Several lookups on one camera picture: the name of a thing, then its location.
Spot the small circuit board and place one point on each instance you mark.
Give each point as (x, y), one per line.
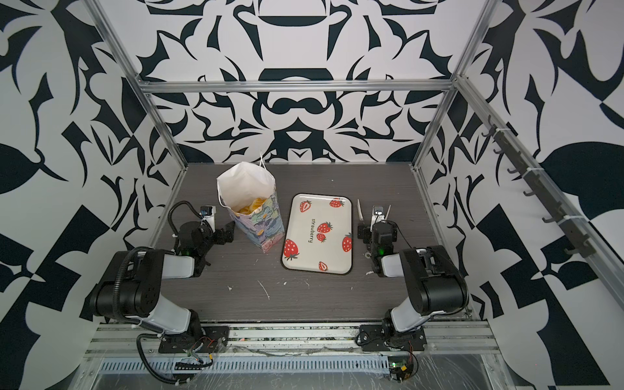
(402, 369)

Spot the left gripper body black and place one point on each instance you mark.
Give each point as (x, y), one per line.
(218, 238)

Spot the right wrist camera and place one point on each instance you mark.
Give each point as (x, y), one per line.
(377, 215)

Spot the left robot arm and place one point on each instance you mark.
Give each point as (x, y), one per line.
(130, 289)

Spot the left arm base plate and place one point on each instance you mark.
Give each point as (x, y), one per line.
(204, 339)

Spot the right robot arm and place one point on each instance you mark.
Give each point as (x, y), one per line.
(434, 285)

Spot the white floral paper bag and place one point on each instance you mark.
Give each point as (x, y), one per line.
(248, 192)

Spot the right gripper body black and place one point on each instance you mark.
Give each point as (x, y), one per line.
(365, 230)

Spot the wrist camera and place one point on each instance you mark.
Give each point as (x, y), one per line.
(207, 214)
(377, 215)

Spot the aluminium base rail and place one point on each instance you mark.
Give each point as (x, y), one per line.
(277, 339)

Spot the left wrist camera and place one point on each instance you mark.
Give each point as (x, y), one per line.
(207, 214)

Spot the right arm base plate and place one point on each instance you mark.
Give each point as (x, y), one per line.
(390, 338)

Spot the croissant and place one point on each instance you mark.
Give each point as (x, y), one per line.
(256, 204)

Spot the white strawberry tray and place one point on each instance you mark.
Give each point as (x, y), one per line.
(320, 235)

